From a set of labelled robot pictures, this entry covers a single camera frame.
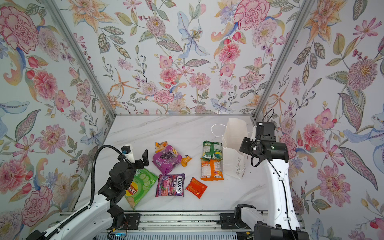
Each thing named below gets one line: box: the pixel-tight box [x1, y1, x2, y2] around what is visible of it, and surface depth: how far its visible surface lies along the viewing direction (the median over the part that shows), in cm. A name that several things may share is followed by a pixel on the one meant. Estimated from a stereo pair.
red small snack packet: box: [185, 177, 208, 199], surface depth 86 cm
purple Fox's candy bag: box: [155, 173, 186, 198], surface depth 85 cm
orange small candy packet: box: [155, 141, 169, 153], surface depth 103 cm
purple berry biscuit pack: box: [152, 144, 183, 175], surface depth 92 cm
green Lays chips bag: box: [124, 168, 159, 211], surface depth 84 cm
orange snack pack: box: [200, 158, 224, 181], surface depth 91 cm
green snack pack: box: [202, 140, 223, 160], surface depth 100 cm
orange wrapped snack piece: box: [181, 155, 192, 168], surface depth 97 cm
